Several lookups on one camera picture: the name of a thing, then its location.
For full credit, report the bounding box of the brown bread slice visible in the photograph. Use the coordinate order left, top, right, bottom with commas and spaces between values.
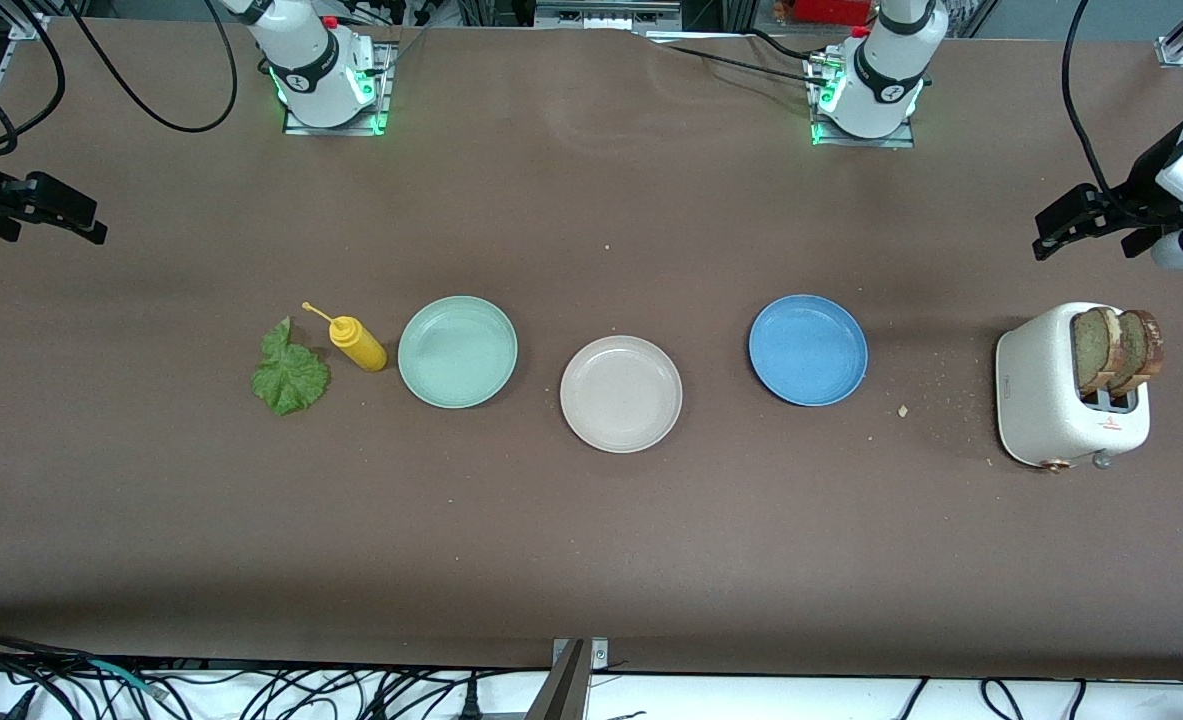
1111, 309, 1165, 398
1071, 306, 1124, 396

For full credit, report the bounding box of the green lettuce leaf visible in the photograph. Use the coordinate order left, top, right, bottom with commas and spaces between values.
250, 316, 333, 417

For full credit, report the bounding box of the yellow mustard squeeze bottle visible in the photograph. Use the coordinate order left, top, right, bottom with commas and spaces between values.
301, 301, 389, 373

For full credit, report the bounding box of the blue round plate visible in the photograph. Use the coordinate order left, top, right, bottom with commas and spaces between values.
748, 293, 869, 408

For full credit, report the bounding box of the pale green round plate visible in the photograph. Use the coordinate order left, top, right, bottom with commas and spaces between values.
397, 295, 519, 410

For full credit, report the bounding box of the beige round plate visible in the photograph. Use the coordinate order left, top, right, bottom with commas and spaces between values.
559, 335, 684, 454

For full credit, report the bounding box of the white two-slot toaster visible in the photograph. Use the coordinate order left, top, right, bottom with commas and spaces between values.
994, 301, 1151, 473

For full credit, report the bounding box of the red box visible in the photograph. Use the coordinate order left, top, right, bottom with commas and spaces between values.
789, 0, 874, 27

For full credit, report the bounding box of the grey metal box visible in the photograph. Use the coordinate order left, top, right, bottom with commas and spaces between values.
534, 0, 684, 31

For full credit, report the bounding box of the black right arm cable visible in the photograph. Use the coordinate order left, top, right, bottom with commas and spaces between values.
63, 0, 239, 134

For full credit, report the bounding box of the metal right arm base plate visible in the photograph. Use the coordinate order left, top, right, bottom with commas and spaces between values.
282, 40, 393, 136

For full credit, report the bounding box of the teal cable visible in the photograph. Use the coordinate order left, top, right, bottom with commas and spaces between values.
86, 658, 170, 698

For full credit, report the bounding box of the metal mounting bracket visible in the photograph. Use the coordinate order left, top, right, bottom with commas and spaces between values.
524, 637, 612, 720

